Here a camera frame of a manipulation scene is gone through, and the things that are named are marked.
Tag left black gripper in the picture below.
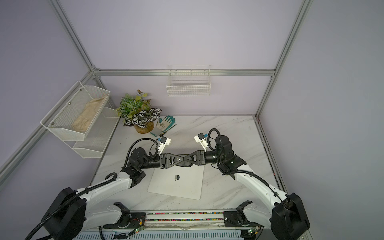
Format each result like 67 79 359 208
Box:
140 153 184 170

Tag white mesh shelf bin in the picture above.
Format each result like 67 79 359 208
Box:
41 82 110 142
64 107 120 159

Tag upper white mesh shelf bin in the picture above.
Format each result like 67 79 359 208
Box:
41 82 110 142

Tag white wire wall basket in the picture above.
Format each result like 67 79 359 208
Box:
167 65 211 97

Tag lower white mesh shelf bin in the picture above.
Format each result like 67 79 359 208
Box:
64 107 120 159

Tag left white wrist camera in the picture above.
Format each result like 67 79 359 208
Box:
157 136 171 155

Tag potted green striped plant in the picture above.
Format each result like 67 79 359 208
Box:
116 90 162 134

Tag small black yellow screwdriver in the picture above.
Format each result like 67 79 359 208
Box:
159 124 177 138

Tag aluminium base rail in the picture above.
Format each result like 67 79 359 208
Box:
58 208 307 240

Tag teal white work glove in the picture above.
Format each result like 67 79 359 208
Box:
150 116 176 137

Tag white laptop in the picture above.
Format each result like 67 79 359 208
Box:
148 165 204 200

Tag beige cloth in bin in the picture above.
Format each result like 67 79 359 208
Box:
71 96 106 133

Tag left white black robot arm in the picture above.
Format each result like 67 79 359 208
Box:
26 137 206 240

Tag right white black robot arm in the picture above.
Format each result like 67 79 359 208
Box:
165 128 311 240

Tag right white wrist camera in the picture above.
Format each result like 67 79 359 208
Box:
194 133 209 152

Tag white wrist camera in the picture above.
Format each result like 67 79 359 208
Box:
194 133 209 152
157 136 171 155

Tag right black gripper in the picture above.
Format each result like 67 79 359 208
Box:
185 150 225 166

